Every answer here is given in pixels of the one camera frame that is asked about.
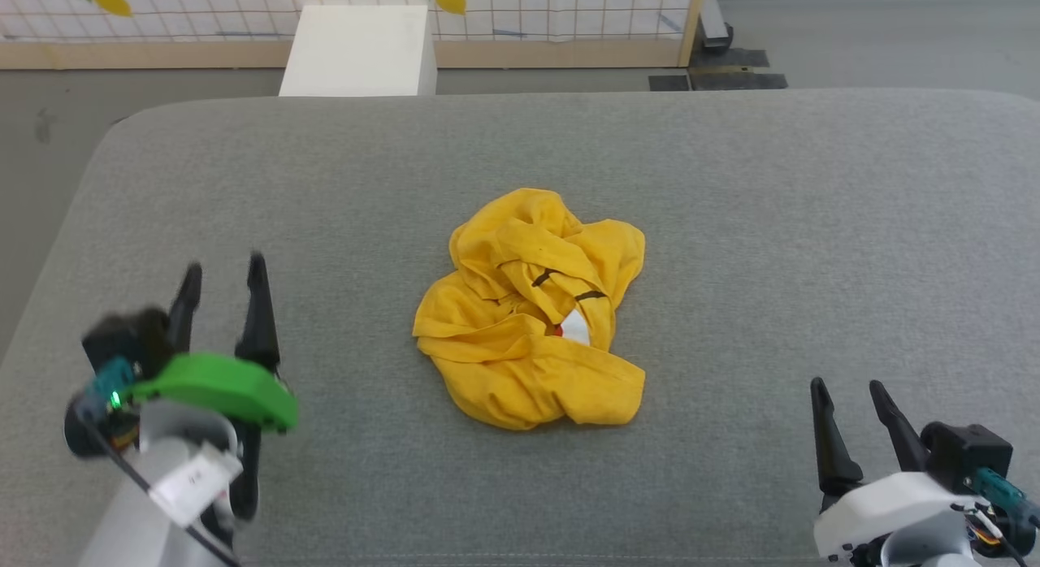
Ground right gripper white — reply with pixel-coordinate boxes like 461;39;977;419
810;377;982;567

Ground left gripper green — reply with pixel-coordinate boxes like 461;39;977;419
130;253;299;522

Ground yellow garment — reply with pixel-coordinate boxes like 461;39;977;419
412;188;647;431

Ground white rectangular box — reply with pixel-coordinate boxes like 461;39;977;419
279;5;439;97

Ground lemon print partition screen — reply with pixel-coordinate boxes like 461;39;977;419
0;0;706;70

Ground black floor base plates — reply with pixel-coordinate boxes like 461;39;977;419
648;47;788;92

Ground metal partition foot bar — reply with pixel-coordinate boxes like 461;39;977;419
699;0;735;53

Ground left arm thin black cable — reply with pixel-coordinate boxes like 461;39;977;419
77;405;242;567

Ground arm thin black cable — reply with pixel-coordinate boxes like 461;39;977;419
985;518;1031;567
77;405;242;567

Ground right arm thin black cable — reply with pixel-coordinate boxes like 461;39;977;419
985;518;1031;567

